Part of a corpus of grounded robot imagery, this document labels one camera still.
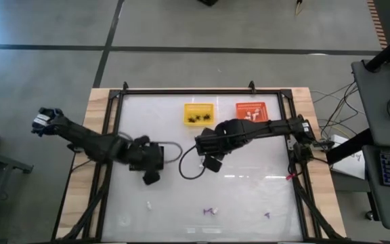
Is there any black metal table frame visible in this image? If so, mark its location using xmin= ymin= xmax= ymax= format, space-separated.
xmin=51 ymin=88 xmax=345 ymax=244

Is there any grey desk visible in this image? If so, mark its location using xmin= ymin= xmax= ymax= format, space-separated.
xmin=362 ymin=144 xmax=390 ymax=231

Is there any black diagonal beam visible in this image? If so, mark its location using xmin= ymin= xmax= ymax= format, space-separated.
xmin=326 ymin=128 xmax=367 ymax=165

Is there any white paper sheet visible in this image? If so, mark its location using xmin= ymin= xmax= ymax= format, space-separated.
xmin=330 ymin=134 xmax=366 ymax=180

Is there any orange plastic basket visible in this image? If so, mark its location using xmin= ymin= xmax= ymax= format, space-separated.
xmin=235 ymin=102 xmax=270 ymax=123

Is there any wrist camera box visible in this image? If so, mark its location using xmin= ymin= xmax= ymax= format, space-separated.
xmin=142 ymin=170 xmax=161 ymax=186
xmin=202 ymin=155 xmax=223 ymax=174

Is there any yellow plastic basket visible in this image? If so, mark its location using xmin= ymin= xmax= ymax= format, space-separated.
xmin=183 ymin=102 xmax=215 ymax=127

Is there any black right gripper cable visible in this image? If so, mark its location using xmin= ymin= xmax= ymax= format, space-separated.
xmin=178 ymin=145 xmax=207 ymax=180

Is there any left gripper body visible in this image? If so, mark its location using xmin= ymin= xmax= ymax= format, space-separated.
xmin=125 ymin=135 xmax=165 ymax=174

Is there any black metal pole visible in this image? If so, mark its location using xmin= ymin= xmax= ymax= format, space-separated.
xmin=365 ymin=26 xmax=390 ymax=73

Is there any black plastic basket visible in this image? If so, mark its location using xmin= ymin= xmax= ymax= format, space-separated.
xmin=129 ymin=146 xmax=165 ymax=171

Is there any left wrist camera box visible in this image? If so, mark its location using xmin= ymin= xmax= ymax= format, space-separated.
xmin=142 ymin=170 xmax=161 ymax=186

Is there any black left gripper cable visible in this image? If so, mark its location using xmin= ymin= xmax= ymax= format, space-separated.
xmin=118 ymin=131 xmax=183 ymax=164

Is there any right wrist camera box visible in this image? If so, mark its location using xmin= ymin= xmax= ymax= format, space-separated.
xmin=202 ymin=155 xmax=223 ymax=174

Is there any grey metal stand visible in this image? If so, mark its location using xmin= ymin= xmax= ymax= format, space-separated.
xmin=0 ymin=147 xmax=35 ymax=244

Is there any black desk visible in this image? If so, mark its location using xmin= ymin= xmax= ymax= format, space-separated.
xmin=351 ymin=59 xmax=390 ymax=147

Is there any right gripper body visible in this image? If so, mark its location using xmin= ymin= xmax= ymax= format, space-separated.
xmin=194 ymin=119 xmax=251 ymax=159

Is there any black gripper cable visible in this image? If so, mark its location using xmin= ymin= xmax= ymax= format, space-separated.
xmin=178 ymin=145 xmax=207 ymax=180
xmin=118 ymin=131 xmax=183 ymax=164

